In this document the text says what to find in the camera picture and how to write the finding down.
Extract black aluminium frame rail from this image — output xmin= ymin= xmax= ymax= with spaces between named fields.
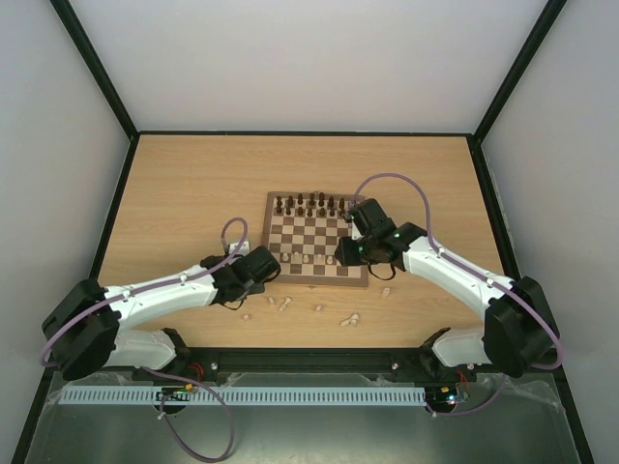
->
xmin=47 ymin=345 xmax=562 ymax=376

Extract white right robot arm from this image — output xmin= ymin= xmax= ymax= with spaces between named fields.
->
xmin=335 ymin=198 xmax=562 ymax=379

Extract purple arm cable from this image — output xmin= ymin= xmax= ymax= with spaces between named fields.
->
xmin=350 ymin=172 xmax=562 ymax=418
xmin=38 ymin=217 xmax=251 ymax=460

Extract wooden folding chess board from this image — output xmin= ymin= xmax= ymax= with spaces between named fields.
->
xmin=262 ymin=191 xmax=368 ymax=288

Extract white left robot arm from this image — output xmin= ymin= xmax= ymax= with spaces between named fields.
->
xmin=42 ymin=246 xmax=280 ymax=380

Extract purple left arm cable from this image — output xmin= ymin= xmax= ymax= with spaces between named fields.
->
xmin=38 ymin=217 xmax=251 ymax=460

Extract light blue cable duct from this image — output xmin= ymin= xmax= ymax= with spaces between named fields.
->
xmin=58 ymin=386 xmax=427 ymax=407

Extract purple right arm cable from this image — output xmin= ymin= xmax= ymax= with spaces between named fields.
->
xmin=350 ymin=172 xmax=562 ymax=418

